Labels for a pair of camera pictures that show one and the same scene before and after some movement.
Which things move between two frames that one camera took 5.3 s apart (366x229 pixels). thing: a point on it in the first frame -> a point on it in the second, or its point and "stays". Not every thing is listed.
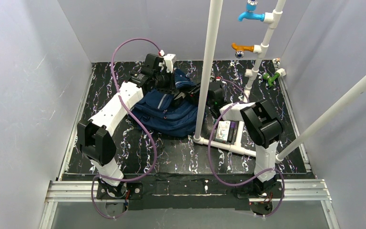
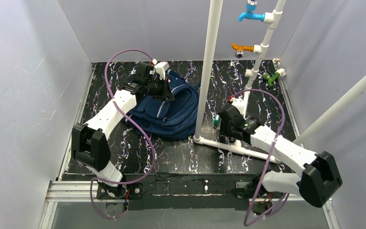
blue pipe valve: x=249 y=14 stays
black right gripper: x=194 y=93 -> x=226 y=132
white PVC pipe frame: x=270 y=17 stays
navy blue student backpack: x=157 y=111 stays
